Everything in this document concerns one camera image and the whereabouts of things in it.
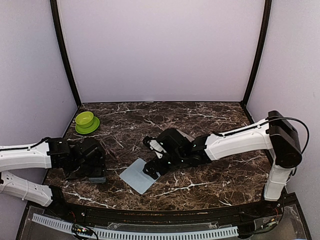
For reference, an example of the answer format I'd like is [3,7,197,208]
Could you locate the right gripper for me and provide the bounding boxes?
[143,151,186,179]

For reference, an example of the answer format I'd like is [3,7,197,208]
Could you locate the dark grey glasses case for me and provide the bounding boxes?
[88,176,106,184]

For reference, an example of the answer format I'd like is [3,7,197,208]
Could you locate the black frame post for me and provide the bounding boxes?
[240,0,273,109]
[49,0,82,108]

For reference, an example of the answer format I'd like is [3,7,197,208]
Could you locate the green bowl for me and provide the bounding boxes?
[75,111,100,135]

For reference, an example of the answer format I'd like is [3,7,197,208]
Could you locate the blue cleaning cloth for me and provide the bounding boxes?
[119,158,160,195]

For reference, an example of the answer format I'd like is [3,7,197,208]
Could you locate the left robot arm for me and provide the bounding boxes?
[0,137,106,218]

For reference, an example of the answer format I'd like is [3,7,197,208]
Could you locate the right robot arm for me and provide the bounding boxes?
[143,110,306,217]

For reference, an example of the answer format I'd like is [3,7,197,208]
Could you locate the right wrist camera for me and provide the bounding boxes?
[142,136,166,159]

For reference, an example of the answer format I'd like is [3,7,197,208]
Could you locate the white cable duct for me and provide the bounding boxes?
[31,213,239,240]

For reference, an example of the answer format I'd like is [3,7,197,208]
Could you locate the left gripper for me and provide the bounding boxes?
[70,158,107,178]

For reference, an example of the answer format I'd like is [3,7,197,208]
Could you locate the light grey glasses case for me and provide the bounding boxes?
[178,129,194,143]

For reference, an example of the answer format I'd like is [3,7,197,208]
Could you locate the left brown sunglasses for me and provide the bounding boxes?
[100,138,126,160]

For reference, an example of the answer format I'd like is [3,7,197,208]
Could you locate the right black frame post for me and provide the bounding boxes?
[240,0,273,109]

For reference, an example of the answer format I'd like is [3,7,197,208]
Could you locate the black front rail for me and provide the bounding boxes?
[29,194,283,226]

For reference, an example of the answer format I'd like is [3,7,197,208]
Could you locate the left black frame post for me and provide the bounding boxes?
[49,0,82,108]

